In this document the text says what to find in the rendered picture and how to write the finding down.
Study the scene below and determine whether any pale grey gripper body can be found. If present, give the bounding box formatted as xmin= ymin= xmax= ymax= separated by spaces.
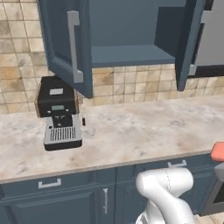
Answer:
xmin=213 ymin=162 xmax=224 ymax=183

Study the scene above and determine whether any red bar soap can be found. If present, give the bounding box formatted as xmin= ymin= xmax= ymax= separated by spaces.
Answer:
xmin=210 ymin=141 xmax=224 ymax=163

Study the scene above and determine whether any dark oven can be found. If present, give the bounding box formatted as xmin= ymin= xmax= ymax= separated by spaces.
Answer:
xmin=199 ymin=174 xmax=224 ymax=217

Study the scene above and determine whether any blue drawer front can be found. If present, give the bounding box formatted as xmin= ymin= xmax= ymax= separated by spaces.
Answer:
xmin=115 ymin=153 xmax=219 ymax=182
xmin=0 ymin=167 xmax=117 ymax=203

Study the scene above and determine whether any grey microwave oven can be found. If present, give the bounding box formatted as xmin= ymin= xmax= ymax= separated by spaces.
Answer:
xmin=189 ymin=0 xmax=224 ymax=79

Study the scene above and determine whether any black coffee machine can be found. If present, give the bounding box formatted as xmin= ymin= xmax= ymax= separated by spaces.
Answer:
xmin=34 ymin=75 xmax=88 ymax=152

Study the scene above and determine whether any grey drawer handle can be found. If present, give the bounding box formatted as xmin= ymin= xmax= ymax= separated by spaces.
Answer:
xmin=167 ymin=159 xmax=188 ymax=169
xmin=38 ymin=178 xmax=63 ymax=190

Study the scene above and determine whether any grey cupboard door handle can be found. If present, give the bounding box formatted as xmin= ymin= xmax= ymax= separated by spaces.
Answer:
xmin=101 ymin=187 xmax=109 ymax=215

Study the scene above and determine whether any blue wall cabinet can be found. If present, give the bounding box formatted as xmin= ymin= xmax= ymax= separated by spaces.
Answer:
xmin=86 ymin=0 xmax=189 ymax=70

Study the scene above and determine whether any long grey door handle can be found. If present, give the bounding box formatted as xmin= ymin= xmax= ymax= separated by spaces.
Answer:
xmin=66 ymin=10 xmax=85 ymax=84

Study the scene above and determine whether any blue cabinet door long handle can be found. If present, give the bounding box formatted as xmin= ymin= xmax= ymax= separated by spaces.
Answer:
xmin=37 ymin=0 xmax=95 ymax=99

